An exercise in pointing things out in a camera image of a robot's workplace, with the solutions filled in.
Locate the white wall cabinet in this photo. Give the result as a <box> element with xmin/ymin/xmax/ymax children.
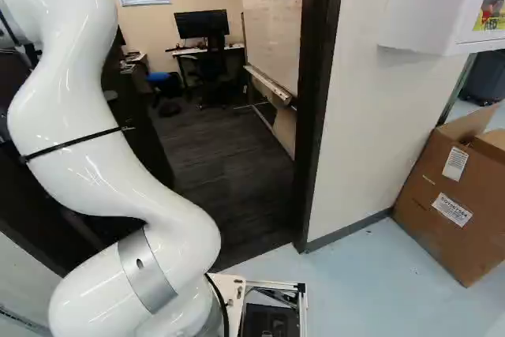
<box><xmin>376</xmin><ymin>0</ymin><xmax>505</xmax><ymax>57</ymax></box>

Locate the blue seat chair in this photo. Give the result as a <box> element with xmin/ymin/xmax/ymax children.
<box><xmin>145</xmin><ymin>71</ymin><xmax>182</xmax><ymax>108</ymax></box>

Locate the brown cardboard box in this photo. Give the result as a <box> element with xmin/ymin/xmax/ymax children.
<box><xmin>391</xmin><ymin>100</ymin><xmax>505</xmax><ymax>289</ymax></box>

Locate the grey trash bin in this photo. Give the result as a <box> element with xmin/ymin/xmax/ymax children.
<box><xmin>459</xmin><ymin>49</ymin><xmax>505</xmax><ymax>107</ymax></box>

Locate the white top desk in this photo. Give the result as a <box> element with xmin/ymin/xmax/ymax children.
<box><xmin>165</xmin><ymin>43</ymin><xmax>246</xmax><ymax>100</ymax></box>

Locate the black computer monitor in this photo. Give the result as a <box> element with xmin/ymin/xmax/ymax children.
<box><xmin>174</xmin><ymin>9</ymin><xmax>230</xmax><ymax>41</ymax></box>

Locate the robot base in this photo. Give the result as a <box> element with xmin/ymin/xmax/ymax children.
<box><xmin>204</xmin><ymin>271</ymin><xmax>308</xmax><ymax>337</ymax></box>

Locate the dark brown door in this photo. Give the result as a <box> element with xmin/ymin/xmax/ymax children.
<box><xmin>0</xmin><ymin>24</ymin><xmax>177</xmax><ymax>279</ymax></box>

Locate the whiteboard on stand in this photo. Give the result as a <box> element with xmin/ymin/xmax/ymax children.
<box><xmin>234</xmin><ymin>0</ymin><xmax>305</xmax><ymax>161</ymax></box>

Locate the black office chair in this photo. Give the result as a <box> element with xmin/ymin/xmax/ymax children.
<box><xmin>196</xmin><ymin>35</ymin><xmax>238</xmax><ymax>110</ymax></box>

